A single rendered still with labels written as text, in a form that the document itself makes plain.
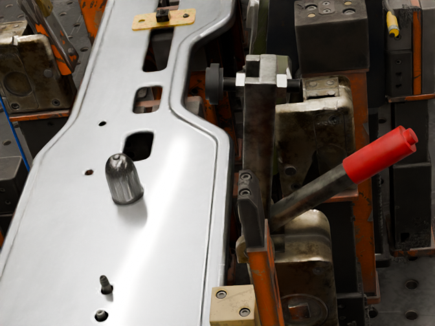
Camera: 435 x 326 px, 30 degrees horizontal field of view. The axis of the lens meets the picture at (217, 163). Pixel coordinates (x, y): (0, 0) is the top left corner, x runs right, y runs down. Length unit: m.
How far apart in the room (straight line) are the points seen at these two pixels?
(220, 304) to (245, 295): 0.02
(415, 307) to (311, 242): 0.43
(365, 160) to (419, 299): 0.49
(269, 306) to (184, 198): 0.27
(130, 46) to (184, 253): 0.38
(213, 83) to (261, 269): 0.13
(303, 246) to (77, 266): 0.22
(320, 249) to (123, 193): 0.23
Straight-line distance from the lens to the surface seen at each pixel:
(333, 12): 0.81
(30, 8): 1.03
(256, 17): 0.90
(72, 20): 1.81
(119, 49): 1.05
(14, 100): 1.10
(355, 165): 0.61
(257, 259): 0.52
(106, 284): 0.72
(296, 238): 0.66
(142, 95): 1.49
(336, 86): 0.79
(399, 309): 1.06
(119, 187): 0.79
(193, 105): 0.93
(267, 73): 0.56
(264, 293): 0.54
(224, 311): 0.60
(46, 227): 0.81
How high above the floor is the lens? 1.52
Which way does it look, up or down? 39 degrees down
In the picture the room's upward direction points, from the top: 12 degrees counter-clockwise
